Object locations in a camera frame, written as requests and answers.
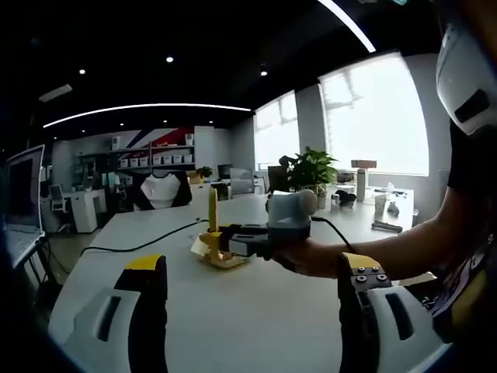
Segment thin black cable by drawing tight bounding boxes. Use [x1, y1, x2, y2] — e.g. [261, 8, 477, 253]
[309, 216, 357, 256]

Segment dark grey tool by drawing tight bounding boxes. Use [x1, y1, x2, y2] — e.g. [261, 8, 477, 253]
[370, 220, 404, 234]

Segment person's right hand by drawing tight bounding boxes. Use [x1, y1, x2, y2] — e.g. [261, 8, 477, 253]
[270, 236, 345, 279]

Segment brown paper bag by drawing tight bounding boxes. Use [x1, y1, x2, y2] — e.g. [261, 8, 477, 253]
[266, 166, 290, 193]

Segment storage shelf with white bins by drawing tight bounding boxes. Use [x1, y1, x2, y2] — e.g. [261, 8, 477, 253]
[109, 145, 196, 171]

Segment white desk cabinet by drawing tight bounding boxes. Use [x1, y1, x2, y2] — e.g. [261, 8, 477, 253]
[71, 189, 106, 234]

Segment person in black shirt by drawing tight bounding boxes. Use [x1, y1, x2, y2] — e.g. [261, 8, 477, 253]
[425, 116, 497, 345]

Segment beige plastic food tongs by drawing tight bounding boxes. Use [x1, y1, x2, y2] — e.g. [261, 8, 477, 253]
[207, 188, 221, 234]

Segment black pouch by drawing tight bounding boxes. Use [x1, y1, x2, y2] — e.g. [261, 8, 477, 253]
[334, 189, 357, 207]

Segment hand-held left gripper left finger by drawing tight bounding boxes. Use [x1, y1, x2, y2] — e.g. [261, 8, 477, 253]
[61, 254, 169, 373]

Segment beige hexagonal container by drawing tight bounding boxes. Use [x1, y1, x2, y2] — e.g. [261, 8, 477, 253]
[192, 228, 254, 272]

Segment large potted plant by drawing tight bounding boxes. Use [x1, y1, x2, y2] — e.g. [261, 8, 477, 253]
[286, 145, 339, 210]

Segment grey thermos bottle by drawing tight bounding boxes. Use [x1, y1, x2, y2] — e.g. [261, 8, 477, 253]
[356, 168, 367, 202]

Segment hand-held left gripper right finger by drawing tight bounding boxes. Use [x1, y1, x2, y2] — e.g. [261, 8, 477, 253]
[336, 251, 451, 373]

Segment white chest device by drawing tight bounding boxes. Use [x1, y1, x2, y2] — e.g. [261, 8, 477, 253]
[434, 21, 497, 137]

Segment black table cable with plug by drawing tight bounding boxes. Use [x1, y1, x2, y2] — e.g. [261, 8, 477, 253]
[80, 218, 210, 258]

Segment silver laptop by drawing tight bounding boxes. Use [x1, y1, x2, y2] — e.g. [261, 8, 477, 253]
[0, 144, 47, 270]

